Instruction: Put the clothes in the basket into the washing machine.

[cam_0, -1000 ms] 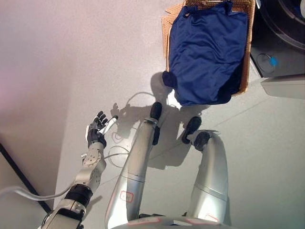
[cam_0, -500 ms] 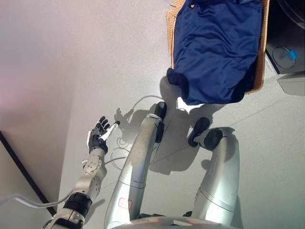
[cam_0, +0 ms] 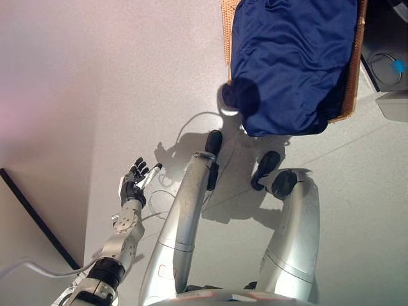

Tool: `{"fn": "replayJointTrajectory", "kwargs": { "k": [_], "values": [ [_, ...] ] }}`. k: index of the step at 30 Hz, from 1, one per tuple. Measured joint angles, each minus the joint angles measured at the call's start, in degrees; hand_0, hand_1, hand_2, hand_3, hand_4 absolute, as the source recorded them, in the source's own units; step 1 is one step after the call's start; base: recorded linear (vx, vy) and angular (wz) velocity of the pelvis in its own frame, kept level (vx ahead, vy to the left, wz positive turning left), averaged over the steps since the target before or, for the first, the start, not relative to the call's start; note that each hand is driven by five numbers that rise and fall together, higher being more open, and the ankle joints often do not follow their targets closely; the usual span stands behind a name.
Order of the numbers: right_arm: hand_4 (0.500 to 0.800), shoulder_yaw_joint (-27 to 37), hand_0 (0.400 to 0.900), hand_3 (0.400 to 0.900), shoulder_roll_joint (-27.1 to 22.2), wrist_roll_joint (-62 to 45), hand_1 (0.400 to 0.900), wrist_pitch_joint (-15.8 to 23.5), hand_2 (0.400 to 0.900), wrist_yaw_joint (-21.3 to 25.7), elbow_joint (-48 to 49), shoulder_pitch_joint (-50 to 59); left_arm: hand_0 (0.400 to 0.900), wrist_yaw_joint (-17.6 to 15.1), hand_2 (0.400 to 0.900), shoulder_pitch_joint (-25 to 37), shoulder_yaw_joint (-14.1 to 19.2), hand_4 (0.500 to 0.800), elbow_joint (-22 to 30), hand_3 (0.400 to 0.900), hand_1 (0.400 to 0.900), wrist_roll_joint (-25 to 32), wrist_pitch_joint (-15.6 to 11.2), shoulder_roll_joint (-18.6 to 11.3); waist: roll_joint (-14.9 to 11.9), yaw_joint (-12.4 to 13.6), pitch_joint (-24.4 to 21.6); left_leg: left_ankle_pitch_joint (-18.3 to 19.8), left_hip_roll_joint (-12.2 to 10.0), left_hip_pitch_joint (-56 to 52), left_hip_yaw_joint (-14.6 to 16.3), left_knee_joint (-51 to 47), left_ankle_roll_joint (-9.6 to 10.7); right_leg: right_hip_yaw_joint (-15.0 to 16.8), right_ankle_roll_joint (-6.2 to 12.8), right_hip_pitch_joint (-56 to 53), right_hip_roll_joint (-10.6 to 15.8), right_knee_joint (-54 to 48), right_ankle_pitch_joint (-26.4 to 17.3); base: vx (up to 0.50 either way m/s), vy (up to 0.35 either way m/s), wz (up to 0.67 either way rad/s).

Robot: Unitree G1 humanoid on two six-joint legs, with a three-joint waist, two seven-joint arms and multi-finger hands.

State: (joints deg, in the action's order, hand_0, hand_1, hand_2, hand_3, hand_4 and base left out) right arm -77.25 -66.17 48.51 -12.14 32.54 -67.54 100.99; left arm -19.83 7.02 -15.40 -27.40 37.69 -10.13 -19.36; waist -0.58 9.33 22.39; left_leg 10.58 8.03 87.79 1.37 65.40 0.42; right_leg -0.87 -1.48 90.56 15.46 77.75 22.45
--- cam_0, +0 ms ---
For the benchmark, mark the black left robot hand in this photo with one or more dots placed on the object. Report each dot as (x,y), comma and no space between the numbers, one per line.
(132,188)

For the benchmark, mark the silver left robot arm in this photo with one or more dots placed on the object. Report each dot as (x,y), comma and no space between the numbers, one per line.
(118,248)

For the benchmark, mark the brown laundry basket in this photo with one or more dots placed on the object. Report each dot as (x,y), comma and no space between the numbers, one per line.
(355,79)

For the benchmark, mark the grey washing machine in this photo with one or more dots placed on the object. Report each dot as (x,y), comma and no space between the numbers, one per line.
(385,48)

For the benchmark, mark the silver left robot leg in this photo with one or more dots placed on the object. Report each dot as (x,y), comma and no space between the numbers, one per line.
(181,223)

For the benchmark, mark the silver robot leg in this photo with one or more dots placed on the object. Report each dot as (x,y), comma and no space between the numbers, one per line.
(293,239)
(181,223)

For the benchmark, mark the black left robot foot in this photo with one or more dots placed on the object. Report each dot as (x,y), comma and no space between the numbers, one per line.
(213,141)

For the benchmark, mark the black robot foot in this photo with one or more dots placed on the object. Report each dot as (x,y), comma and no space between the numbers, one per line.
(213,141)
(266,167)

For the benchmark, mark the black right robot foot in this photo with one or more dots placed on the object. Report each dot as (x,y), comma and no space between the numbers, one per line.
(266,167)

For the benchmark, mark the silver right robot leg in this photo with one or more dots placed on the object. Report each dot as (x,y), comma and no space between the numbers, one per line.
(293,239)

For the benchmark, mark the dark blue garment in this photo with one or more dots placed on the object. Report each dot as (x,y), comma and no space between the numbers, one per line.
(287,63)

